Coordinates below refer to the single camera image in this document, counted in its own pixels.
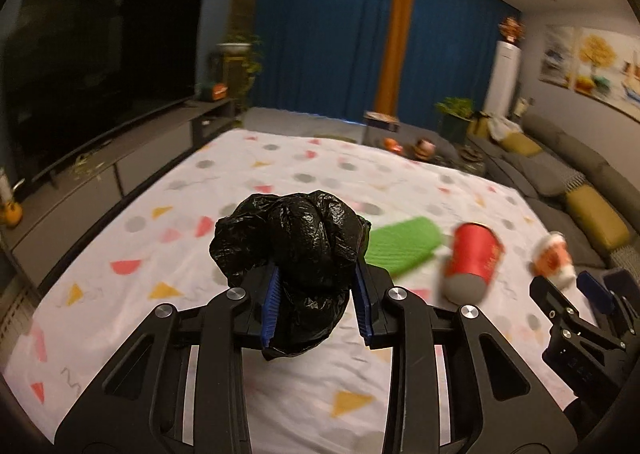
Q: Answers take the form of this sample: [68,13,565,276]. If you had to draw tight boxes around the white red-print paper cup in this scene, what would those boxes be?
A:
[530,231,577,287]

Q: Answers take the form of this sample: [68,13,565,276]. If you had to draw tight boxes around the grey cushion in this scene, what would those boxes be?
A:
[520,154,571,197]

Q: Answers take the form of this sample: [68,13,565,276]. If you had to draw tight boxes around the grey television cabinet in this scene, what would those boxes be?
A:
[0,99,238,295]

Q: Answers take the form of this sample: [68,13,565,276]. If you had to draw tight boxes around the grey sofa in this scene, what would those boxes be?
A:
[467,111,640,275]

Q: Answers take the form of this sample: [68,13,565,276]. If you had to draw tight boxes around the blue curtain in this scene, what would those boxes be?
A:
[249,0,521,127]

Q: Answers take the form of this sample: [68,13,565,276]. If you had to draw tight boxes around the small landscape painting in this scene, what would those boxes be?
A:
[540,25,575,87]

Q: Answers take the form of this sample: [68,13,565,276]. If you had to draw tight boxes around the white printed blanket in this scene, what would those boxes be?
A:
[2,129,601,450]

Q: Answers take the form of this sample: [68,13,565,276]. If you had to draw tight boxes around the white cloth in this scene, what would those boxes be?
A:
[487,115,521,141]

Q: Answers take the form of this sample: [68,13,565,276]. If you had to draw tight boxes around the yellow cushion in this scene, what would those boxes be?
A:
[501,133,543,157]
[565,185,631,251]

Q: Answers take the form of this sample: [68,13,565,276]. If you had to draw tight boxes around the flower ornament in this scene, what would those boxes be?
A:
[500,16,525,43]

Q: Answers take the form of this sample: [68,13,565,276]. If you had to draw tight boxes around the patterned stool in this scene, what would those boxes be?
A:
[364,111,400,133]

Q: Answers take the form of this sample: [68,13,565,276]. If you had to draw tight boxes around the orange pumpkin ornament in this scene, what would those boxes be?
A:
[0,201,24,228]

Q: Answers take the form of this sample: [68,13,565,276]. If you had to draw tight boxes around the green textured cloth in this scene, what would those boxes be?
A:
[367,215,445,279]

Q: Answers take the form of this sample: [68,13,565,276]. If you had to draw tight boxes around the orange curtain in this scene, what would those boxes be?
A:
[374,0,417,115]

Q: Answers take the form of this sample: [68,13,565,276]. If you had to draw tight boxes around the trailing plant on stand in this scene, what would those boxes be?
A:
[215,34,263,110]

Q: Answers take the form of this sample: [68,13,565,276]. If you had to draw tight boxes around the black plastic bag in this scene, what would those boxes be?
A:
[209,189,373,361]

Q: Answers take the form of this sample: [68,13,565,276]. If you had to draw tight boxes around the red cylindrical can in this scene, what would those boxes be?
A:
[440,221,505,302]

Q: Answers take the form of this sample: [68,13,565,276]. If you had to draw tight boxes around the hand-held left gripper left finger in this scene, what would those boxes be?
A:
[52,261,281,454]

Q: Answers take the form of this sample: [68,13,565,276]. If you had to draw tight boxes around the white standing air conditioner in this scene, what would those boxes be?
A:
[482,41,521,116]

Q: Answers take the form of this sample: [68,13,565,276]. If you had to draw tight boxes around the black television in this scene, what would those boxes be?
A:
[4,0,203,185]

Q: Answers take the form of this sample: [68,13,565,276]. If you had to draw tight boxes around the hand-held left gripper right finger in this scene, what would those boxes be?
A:
[350,259,571,454]

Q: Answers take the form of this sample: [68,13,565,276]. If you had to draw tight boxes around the potted plant green pot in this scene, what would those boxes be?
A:
[435,96,476,145]

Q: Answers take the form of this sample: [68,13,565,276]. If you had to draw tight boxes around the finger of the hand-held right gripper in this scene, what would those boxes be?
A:
[529,275,627,353]
[576,268,640,335]

